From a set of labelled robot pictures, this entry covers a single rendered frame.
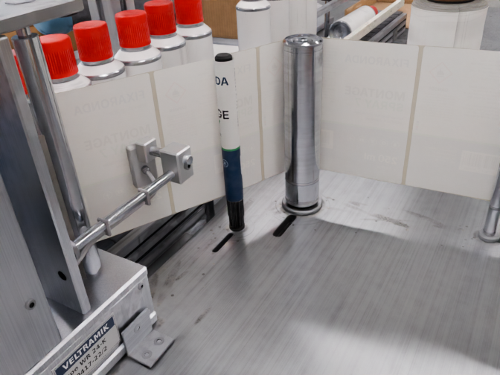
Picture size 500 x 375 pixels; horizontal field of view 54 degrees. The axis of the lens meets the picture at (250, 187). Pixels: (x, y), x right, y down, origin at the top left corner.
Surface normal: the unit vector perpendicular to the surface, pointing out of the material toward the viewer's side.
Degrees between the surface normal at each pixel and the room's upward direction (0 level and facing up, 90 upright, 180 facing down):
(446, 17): 92
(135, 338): 90
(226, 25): 90
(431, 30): 90
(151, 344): 0
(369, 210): 0
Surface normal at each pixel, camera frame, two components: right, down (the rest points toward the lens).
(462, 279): -0.05, -0.85
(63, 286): -0.50, 0.47
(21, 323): 0.86, 0.22
